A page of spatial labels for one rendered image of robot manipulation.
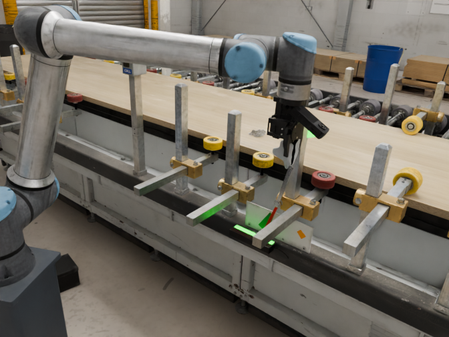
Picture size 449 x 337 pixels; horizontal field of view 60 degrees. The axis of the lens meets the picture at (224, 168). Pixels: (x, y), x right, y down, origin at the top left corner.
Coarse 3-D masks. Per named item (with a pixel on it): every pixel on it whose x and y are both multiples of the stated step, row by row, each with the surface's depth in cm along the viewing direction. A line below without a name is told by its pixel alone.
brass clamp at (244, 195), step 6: (222, 180) 146; (222, 186) 144; (228, 186) 143; (234, 186) 142; (240, 186) 142; (222, 192) 145; (240, 192) 140; (246, 192) 138; (252, 192) 141; (240, 198) 141; (246, 198) 139; (252, 198) 142; (246, 204) 140
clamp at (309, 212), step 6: (282, 198) 129; (288, 198) 128; (300, 198) 128; (306, 198) 128; (288, 204) 128; (294, 204) 127; (300, 204) 125; (306, 204) 125; (318, 204) 125; (306, 210) 125; (312, 210) 123; (318, 210) 127; (300, 216) 127; (306, 216) 125; (312, 216) 124
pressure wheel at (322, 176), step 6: (312, 174) 137; (318, 174) 137; (324, 174) 136; (330, 174) 137; (312, 180) 136; (318, 180) 134; (324, 180) 133; (330, 180) 133; (318, 186) 134; (324, 186) 134; (330, 186) 134
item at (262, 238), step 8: (312, 192) 134; (320, 192) 135; (296, 208) 124; (280, 216) 119; (288, 216) 120; (296, 216) 123; (272, 224) 115; (280, 224) 115; (288, 224) 120; (264, 232) 111; (272, 232) 112; (280, 232) 116; (256, 240) 109; (264, 240) 109
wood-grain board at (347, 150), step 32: (96, 64) 302; (96, 96) 219; (128, 96) 221; (160, 96) 224; (192, 96) 227; (224, 96) 230; (256, 96) 233; (192, 128) 177; (224, 128) 178; (256, 128) 180; (352, 128) 186; (384, 128) 188; (320, 160) 149; (352, 160) 151; (416, 160) 153; (448, 160) 155; (384, 192) 129; (416, 192) 129; (448, 192) 130
